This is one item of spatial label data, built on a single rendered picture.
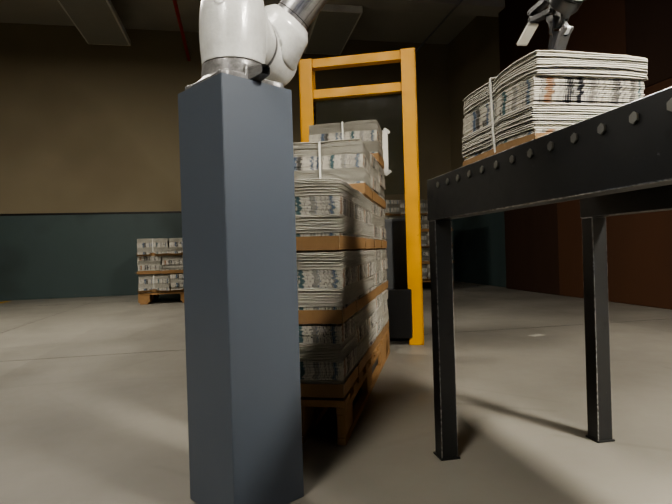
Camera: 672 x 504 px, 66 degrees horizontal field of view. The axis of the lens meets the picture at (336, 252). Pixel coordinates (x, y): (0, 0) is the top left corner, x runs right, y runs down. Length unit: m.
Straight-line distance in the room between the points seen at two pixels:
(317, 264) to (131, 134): 7.53
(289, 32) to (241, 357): 0.86
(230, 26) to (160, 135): 7.62
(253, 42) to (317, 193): 0.51
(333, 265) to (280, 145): 0.48
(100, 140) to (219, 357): 7.96
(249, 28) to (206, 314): 0.67
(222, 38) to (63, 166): 7.89
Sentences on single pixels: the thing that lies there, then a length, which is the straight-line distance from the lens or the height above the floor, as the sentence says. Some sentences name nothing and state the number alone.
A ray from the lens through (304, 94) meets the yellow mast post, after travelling 3.51.
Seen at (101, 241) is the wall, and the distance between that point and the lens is 8.86.
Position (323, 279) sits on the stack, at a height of 0.51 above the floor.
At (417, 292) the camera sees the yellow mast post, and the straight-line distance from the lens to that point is 3.27.
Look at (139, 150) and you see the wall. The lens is 8.91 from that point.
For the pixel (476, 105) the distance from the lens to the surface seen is 1.53.
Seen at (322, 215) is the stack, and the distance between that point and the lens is 1.61.
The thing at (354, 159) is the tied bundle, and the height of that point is 0.98.
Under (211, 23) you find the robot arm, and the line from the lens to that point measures 1.34.
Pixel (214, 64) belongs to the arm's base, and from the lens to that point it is 1.31.
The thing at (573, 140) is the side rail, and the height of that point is 0.77.
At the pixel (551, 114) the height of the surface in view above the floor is 0.89.
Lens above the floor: 0.60
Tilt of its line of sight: level
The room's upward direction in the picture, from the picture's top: 2 degrees counter-clockwise
